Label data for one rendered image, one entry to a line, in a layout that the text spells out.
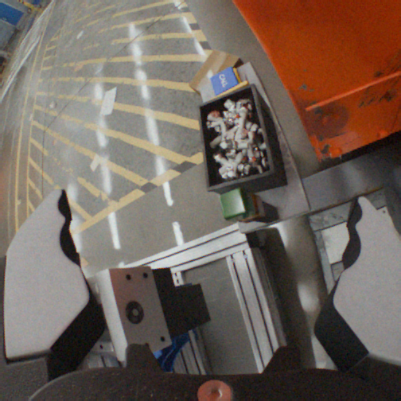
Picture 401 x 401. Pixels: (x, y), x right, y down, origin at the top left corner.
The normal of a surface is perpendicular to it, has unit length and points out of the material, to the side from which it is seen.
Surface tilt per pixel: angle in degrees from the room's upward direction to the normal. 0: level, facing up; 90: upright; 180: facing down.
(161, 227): 0
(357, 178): 0
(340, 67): 90
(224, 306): 0
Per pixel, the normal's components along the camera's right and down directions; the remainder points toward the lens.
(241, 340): -0.52, -0.15
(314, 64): 0.22, 0.93
